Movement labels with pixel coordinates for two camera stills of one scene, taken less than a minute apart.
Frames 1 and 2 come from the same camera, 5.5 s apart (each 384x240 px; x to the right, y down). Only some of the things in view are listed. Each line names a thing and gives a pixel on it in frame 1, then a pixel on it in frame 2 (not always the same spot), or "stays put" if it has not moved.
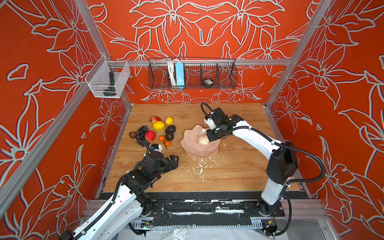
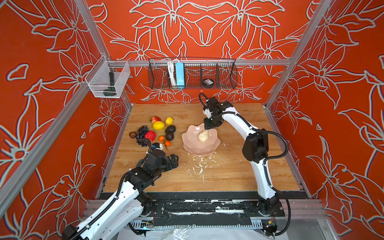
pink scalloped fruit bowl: [192, 147] stays put
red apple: [150, 135] stays put
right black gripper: [211, 138] to [207, 124]
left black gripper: [169, 167] stays put
